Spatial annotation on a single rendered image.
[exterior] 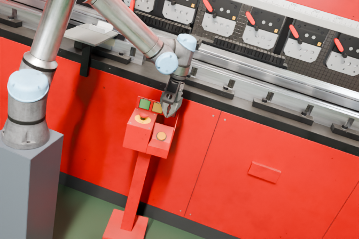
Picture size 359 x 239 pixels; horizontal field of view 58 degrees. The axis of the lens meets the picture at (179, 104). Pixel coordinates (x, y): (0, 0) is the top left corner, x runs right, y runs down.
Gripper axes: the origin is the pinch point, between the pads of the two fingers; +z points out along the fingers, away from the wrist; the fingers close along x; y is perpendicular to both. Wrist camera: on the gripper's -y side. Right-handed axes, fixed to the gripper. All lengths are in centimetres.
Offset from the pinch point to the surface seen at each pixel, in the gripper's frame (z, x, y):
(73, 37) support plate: -15, 50, 20
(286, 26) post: -24, -60, 107
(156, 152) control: 15.3, 0.0, -6.4
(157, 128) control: 10.7, 2.8, 4.3
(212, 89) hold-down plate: -2.9, -18.1, 29.3
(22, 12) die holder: -7, 90, 49
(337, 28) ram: -47, -61, 32
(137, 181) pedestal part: 38.4, 5.3, -3.4
